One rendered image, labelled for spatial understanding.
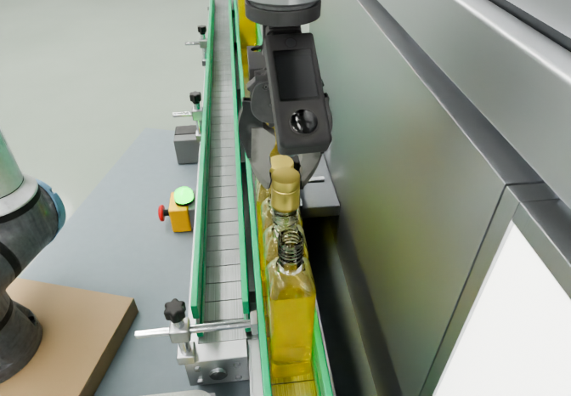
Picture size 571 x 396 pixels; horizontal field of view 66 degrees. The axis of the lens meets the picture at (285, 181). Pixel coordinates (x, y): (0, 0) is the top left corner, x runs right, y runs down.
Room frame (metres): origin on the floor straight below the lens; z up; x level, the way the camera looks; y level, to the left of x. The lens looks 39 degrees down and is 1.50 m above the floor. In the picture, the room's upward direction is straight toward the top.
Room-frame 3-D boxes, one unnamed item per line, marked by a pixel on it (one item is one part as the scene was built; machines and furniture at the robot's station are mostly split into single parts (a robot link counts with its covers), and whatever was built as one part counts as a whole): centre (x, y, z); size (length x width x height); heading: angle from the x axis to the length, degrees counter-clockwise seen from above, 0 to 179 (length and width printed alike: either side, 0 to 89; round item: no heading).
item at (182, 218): (0.77, 0.24, 0.79); 0.07 x 0.07 x 0.07; 7
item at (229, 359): (0.35, 0.10, 0.85); 0.09 x 0.04 x 0.07; 97
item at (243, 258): (1.25, 0.16, 0.93); 1.75 x 0.01 x 0.08; 7
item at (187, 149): (1.04, 0.27, 0.79); 0.08 x 0.08 x 0.08; 7
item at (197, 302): (1.24, 0.23, 0.93); 1.75 x 0.01 x 0.08; 7
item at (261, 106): (0.43, 0.00, 1.31); 0.09 x 0.08 x 0.12; 6
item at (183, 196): (0.77, 0.24, 0.84); 0.04 x 0.04 x 0.03
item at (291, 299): (0.34, -0.01, 0.99); 0.06 x 0.06 x 0.21; 7
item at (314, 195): (1.15, -0.02, 0.84); 0.95 x 0.09 x 0.11; 7
